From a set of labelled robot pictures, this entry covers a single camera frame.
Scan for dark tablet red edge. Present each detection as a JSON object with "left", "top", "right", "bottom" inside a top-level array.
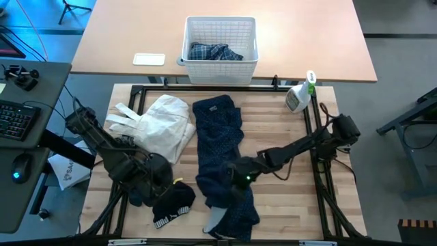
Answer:
[{"left": 0, "top": 33, "right": 27, "bottom": 59}]

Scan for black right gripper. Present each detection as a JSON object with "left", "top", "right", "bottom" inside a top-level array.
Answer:
[{"left": 225, "top": 155, "right": 266, "bottom": 203}]

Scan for blue plaid shirt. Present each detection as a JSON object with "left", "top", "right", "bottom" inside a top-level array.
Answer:
[{"left": 187, "top": 42, "right": 244, "bottom": 62}]

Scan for black desk clamp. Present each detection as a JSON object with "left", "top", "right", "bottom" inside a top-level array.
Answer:
[{"left": 2, "top": 64, "right": 40, "bottom": 92}]

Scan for dark grey metal stand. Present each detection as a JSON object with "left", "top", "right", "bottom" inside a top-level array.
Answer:
[{"left": 376, "top": 87, "right": 437, "bottom": 201}]

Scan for dark grey desk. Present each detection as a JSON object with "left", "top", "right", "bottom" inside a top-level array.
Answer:
[{"left": 0, "top": 57, "right": 73, "bottom": 235}]

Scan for navy garment white lettered waistband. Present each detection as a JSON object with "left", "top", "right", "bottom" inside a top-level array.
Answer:
[{"left": 152, "top": 180, "right": 197, "bottom": 230}]

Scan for cream white garment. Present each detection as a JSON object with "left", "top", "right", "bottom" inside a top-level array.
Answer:
[{"left": 104, "top": 94, "right": 197, "bottom": 165}]

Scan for flat white rectangular tray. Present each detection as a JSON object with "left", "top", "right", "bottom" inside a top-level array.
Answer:
[{"left": 132, "top": 53, "right": 167, "bottom": 67}]

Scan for white spray bottle green trigger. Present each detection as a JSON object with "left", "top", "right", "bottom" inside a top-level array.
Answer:
[{"left": 284, "top": 70, "right": 318, "bottom": 114}]

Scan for black computer mouse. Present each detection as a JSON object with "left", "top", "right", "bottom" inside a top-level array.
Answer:
[{"left": 10, "top": 152, "right": 34, "bottom": 185}]

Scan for black desk support bar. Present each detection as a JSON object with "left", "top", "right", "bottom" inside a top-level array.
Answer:
[{"left": 38, "top": 128, "right": 97, "bottom": 171}]

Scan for dark plain fleece garment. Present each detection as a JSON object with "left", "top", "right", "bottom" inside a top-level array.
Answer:
[{"left": 128, "top": 190, "right": 154, "bottom": 208}]

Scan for navy dotted garment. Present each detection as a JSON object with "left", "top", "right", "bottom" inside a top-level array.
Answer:
[{"left": 192, "top": 94, "right": 262, "bottom": 241}]

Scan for white plastic laundry basket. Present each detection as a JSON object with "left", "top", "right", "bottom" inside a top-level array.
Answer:
[{"left": 182, "top": 15, "right": 259, "bottom": 85}]

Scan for black metal table frame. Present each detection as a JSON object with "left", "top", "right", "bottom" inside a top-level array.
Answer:
[{"left": 80, "top": 83, "right": 369, "bottom": 242}]

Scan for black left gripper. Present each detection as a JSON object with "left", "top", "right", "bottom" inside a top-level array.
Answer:
[{"left": 135, "top": 152, "right": 174, "bottom": 207}]

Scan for black tripod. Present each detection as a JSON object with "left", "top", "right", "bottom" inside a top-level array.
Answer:
[{"left": 57, "top": 0, "right": 93, "bottom": 26}]

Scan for silver metal bracket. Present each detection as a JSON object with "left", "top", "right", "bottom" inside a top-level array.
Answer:
[
  {"left": 107, "top": 238, "right": 147, "bottom": 246},
  {"left": 298, "top": 240, "right": 338, "bottom": 246}
]

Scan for black box orange stripes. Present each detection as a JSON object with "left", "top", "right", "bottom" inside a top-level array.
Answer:
[{"left": 397, "top": 218, "right": 437, "bottom": 246}]

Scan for tan wooden desk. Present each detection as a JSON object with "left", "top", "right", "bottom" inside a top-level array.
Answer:
[{"left": 70, "top": 0, "right": 378, "bottom": 83}]

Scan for backlit black keyboard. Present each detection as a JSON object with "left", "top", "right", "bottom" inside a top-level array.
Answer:
[{"left": 0, "top": 100, "right": 42, "bottom": 142}]

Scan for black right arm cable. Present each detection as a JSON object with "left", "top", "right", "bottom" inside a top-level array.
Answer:
[{"left": 272, "top": 156, "right": 296, "bottom": 182}]

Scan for cream floor cable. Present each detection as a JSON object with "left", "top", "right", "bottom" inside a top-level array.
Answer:
[{"left": 15, "top": 0, "right": 49, "bottom": 62}]

